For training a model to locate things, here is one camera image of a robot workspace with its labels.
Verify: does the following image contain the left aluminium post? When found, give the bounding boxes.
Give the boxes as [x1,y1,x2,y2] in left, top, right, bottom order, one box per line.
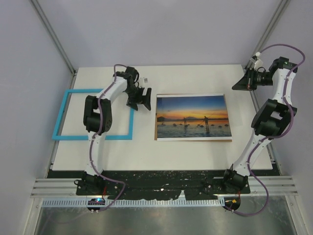
[28,0,78,76]

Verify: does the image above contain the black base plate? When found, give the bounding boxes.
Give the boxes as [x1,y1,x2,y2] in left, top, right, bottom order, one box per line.
[47,170,250,201]

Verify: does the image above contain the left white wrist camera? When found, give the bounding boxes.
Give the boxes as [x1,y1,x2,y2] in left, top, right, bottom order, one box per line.
[139,77,148,86]

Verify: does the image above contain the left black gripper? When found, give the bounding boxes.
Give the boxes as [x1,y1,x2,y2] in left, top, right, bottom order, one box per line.
[125,86,152,111]

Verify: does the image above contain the aluminium rail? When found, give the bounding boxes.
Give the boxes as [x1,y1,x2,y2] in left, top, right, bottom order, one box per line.
[31,176,298,198]

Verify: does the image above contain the sunset photo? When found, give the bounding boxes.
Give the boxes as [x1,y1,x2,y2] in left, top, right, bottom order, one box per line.
[155,94,232,141]

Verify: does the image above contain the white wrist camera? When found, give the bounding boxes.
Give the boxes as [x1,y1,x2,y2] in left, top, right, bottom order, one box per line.
[139,77,148,86]
[250,51,263,70]

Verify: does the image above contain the blue picture frame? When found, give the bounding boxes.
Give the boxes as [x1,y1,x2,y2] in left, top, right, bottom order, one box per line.
[52,89,134,141]

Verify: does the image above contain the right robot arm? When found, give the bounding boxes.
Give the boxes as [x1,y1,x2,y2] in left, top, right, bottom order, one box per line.
[221,57,297,193]

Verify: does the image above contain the perforated cable duct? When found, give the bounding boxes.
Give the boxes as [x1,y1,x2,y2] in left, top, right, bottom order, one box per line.
[42,197,224,208]

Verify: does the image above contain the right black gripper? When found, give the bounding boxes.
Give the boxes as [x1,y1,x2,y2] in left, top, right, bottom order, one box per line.
[231,67,272,91]

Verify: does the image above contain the right aluminium post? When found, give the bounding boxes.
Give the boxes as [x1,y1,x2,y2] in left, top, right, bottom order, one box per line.
[244,0,291,73]

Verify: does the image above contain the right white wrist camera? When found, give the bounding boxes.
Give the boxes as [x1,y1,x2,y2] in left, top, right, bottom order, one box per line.
[250,51,263,70]

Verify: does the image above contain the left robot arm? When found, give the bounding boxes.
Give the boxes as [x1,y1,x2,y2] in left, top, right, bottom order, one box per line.
[77,64,152,195]

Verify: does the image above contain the aluminium post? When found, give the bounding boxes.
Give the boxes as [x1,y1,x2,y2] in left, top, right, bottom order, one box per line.
[244,0,291,73]
[28,0,78,76]

